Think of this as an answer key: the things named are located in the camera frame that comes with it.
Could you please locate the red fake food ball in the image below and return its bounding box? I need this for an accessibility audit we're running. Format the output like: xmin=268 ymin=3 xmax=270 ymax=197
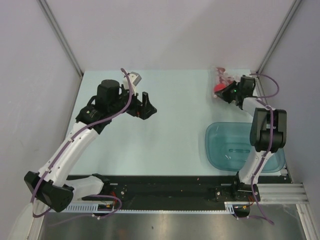
xmin=213 ymin=83 xmax=227 ymax=93

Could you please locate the right aluminium corner post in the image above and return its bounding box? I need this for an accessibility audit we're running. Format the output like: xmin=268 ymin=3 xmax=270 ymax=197
xmin=255 ymin=0 xmax=303 ymax=74

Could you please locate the white slotted cable duct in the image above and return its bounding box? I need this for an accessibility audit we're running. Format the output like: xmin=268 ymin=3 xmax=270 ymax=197
xmin=61 ymin=201 xmax=117 ymax=213

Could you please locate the aluminium corner post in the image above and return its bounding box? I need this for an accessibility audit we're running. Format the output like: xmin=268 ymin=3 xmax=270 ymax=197
xmin=255 ymin=0 xmax=303 ymax=74
xmin=36 ymin=0 xmax=84 ymax=79

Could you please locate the clear zip top bag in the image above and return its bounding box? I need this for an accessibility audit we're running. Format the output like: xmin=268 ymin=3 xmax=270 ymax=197
xmin=210 ymin=66 xmax=241 ymax=98

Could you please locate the aluminium front frame rail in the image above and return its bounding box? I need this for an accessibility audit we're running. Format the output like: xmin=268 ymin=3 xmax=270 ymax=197
xmin=216 ymin=183 xmax=309 ymax=205

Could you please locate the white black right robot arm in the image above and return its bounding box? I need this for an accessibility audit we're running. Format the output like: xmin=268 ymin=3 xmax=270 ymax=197
xmin=213 ymin=78 xmax=287 ymax=201

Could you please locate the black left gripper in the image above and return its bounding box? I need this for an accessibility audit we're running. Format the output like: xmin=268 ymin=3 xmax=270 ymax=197
xmin=109 ymin=84 xmax=157 ymax=120

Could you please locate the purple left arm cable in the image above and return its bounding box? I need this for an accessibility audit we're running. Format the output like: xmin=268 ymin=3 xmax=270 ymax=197
xmin=29 ymin=67 xmax=135 ymax=226

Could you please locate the teal translucent plastic container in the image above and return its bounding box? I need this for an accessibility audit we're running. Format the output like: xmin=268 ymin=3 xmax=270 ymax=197
xmin=204 ymin=121 xmax=286 ymax=173

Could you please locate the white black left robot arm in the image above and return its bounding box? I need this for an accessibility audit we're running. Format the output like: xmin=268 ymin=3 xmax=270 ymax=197
xmin=24 ymin=72 xmax=157 ymax=213

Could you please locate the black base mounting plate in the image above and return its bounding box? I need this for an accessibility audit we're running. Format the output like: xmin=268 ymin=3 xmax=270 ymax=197
xmin=49 ymin=174 xmax=293 ymax=203

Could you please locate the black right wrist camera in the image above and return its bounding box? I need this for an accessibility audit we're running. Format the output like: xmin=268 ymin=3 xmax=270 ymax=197
xmin=238 ymin=75 xmax=256 ymax=97

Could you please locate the left aluminium corner post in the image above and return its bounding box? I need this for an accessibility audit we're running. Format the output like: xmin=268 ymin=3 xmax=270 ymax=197
xmin=36 ymin=0 xmax=84 ymax=79

